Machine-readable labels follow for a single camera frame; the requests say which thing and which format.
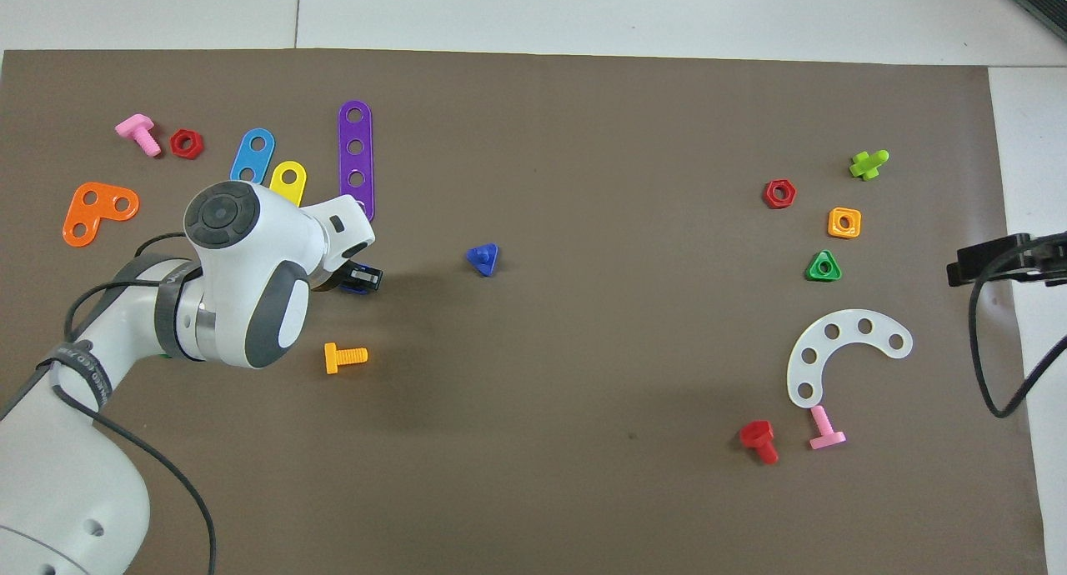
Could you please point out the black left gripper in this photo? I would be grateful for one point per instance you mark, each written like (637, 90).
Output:
(332, 281)

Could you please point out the red hexagon toy nut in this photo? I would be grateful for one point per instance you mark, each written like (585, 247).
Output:
(175, 144)
(768, 194)

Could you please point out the orange heart three-hole plate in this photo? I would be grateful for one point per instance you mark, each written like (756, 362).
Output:
(96, 217)

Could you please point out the orange toy screw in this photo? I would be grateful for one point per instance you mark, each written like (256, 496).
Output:
(333, 358)

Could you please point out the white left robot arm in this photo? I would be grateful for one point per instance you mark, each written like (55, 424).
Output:
(242, 300)

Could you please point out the lime cross-head toy screw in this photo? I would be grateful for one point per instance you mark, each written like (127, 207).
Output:
(865, 167)

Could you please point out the blue two-hole strip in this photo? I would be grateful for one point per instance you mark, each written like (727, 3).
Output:
(252, 160)

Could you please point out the yellow three-hole strip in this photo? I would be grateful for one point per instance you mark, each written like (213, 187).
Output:
(292, 193)

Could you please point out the purple four-hole strip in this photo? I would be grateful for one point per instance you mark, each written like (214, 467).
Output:
(356, 162)

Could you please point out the white curved five-hole plate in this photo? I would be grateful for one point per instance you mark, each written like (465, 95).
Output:
(849, 325)

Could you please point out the green triangle toy nut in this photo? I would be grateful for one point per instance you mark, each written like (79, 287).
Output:
(813, 275)

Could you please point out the pink toy screw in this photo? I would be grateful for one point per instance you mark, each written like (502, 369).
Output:
(137, 129)
(825, 432)

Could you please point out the blue triangle-head toy screw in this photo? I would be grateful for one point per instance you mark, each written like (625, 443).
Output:
(483, 260)

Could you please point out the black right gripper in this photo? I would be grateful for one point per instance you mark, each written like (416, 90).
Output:
(1046, 258)

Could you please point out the red toy screw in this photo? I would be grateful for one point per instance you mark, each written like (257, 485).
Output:
(757, 433)

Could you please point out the orange square toy nut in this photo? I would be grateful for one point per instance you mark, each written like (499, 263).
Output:
(834, 230)

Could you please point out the brown table mat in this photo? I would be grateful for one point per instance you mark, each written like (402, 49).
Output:
(667, 142)

